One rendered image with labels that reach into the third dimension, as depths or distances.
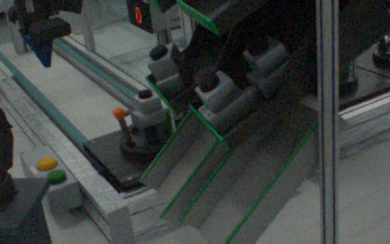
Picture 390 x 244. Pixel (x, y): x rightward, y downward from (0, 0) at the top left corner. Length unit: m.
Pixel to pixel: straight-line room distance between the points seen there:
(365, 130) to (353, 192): 0.19
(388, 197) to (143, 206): 0.50
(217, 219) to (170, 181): 0.15
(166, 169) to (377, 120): 0.58
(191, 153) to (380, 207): 0.41
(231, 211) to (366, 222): 0.36
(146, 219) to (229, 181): 0.26
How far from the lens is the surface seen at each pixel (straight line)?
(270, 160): 0.93
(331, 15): 0.76
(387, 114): 1.48
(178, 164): 1.09
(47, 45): 1.09
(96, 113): 1.65
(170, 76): 0.95
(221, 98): 0.81
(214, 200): 0.98
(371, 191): 1.32
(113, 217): 1.14
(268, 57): 0.82
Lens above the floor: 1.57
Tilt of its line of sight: 26 degrees down
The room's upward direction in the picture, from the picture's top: 7 degrees counter-clockwise
